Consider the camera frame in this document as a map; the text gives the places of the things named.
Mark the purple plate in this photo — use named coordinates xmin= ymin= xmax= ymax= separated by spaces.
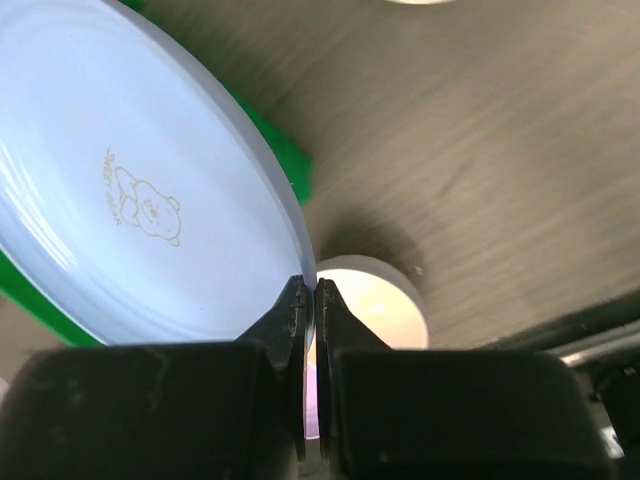
xmin=304 ymin=365 xmax=320 ymax=440

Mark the far white bowl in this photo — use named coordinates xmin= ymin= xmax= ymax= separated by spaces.
xmin=386 ymin=0 xmax=455 ymax=6

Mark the near white bowl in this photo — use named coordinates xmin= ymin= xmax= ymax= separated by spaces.
xmin=317 ymin=255 xmax=429 ymax=350

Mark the blue plate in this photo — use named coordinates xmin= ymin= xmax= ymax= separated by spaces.
xmin=0 ymin=0 xmax=319 ymax=361

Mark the green plastic bin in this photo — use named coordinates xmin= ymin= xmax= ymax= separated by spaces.
xmin=0 ymin=0 xmax=314 ymax=349

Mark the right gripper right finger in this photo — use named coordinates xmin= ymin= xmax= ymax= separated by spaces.
xmin=315 ymin=280 xmax=618 ymax=479

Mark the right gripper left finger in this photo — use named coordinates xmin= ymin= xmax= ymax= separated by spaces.
xmin=1 ymin=277 xmax=308 ymax=479

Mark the white bowl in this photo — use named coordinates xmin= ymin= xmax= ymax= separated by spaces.
xmin=386 ymin=0 xmax=455 ymax=6
xmin=317 ymin=255 xmax=429 ymax=350

